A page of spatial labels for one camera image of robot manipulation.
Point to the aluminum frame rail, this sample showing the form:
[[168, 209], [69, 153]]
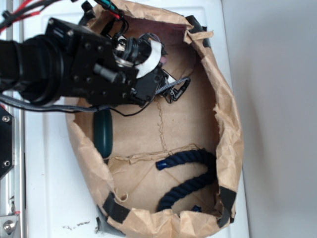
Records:
[[12, 186]]

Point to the brown paper bag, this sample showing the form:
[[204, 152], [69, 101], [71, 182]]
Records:
[[175, 168]]

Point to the dark green oblong capsule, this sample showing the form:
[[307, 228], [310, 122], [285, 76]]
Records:
[[103, 132]]

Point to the gray plush animal toy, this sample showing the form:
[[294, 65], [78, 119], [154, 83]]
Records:
[[163, 60]]

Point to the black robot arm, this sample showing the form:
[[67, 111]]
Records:
[[30, 69]]

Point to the black mounting plate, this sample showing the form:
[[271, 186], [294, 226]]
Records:
[[6, 142]]

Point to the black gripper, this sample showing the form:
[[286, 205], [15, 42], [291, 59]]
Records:
[[107, 71]]

